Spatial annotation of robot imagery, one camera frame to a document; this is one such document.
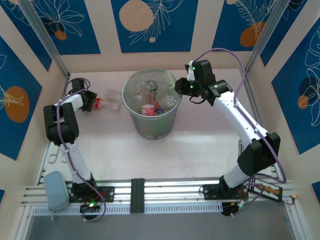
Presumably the translucent green bin liner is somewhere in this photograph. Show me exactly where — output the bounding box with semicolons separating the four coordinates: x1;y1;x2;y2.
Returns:
122;69;182;121

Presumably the black rail bracket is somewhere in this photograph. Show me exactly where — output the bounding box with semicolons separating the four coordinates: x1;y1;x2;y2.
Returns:
130;177;145;214

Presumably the red green drink can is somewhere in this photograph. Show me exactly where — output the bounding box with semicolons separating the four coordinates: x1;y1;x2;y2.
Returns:
140;104;157;117

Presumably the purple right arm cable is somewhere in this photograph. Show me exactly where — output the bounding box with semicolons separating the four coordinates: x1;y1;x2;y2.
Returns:
193;47;287;218

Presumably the yellow power connector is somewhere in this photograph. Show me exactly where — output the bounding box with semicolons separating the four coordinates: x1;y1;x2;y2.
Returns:
282;193;299;205

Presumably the cola bottle red label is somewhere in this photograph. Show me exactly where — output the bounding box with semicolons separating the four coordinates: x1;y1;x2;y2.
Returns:
141;80;160;106
92;97;123;112

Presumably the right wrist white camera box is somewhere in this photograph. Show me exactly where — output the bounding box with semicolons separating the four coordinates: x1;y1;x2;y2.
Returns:
184;60;196;81

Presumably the aluminium frame post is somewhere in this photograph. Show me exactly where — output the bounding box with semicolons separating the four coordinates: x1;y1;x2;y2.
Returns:
18;0;71;80
242;0;292;76

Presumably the clear bottle tan cap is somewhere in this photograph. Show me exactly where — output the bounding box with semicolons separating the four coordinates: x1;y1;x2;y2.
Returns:
163;94;177;110

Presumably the light blue soft pouch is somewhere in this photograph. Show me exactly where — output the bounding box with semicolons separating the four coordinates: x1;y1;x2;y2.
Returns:
44;170;70;211

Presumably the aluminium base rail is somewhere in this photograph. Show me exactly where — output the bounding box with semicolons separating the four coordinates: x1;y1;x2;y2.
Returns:
21;176;298;208

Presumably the white slotted cable duct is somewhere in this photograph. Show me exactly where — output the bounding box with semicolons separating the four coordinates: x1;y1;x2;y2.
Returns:
32;202;223;216

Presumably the black controller board green light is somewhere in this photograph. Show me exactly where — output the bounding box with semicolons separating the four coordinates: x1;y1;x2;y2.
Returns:
221;201;248;217
79;201;101;214

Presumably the grey metal mesh bin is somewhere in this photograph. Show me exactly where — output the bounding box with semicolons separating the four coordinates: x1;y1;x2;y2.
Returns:
121;68;183;141

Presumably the black terminal board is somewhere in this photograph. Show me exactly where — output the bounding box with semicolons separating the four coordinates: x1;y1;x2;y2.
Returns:
246;180;285;201

